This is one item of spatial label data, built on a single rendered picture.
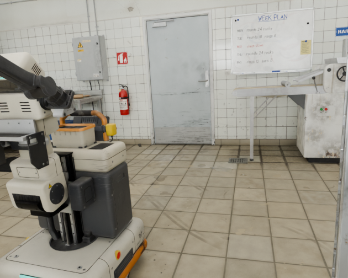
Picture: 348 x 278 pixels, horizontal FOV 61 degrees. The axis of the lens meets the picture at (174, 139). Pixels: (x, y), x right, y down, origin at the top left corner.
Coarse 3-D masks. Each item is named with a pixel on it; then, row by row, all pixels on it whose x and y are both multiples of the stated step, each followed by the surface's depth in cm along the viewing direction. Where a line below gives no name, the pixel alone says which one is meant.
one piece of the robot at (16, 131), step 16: (0, 128) 135; (16, 128) 132; (32, 128) 129; (0, 144) 139; (16, 144) 136; (32, 144) 124; (48, 144) 136; (0, 160) 140; (32, 160) 125; (48, 160) 134
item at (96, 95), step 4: (76, 92) 517; (80, 92) 515; (84, 92) 513; (88, 92) 511; (92, 92) 509; (96, 92) 508; (100, 92) 506; (92, 96) 510; (96, 96) 504; (100, 96) 500; (76, 100) 441; (80, 100) 441; (84, 100) 451; (88, 100) 464; (92, 100) 482; (96, 100) 494; (100, 100) 506; (80, 104) 446; (100, 104) 506; (80, 108) 446; (100, 108) 507
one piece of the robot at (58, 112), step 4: (64, 88) 131; (68, 88) 130; (72, 100) 132; (72, 104) 132; (72, 108) 133; (56, 112) 127; (60, 112) 126; (64, 112) 127; (68, 112) 130; (72, 112) 132; (56, 116) 127; (60, 116) 126; (64, 116) 127
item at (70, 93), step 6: (60, 90) 125; (66, 90) 128; (72, 90) 127; (54, 96) 121; (60, 96) 124; (66, 96) 127; (72, 96) 127; (48, 102) 124; (54, 102) 123; (60, 102) 125; (66, 102) 126; (48, 108) 128; (54, 108) 128; (60, 108) 127; (66, 108) 126
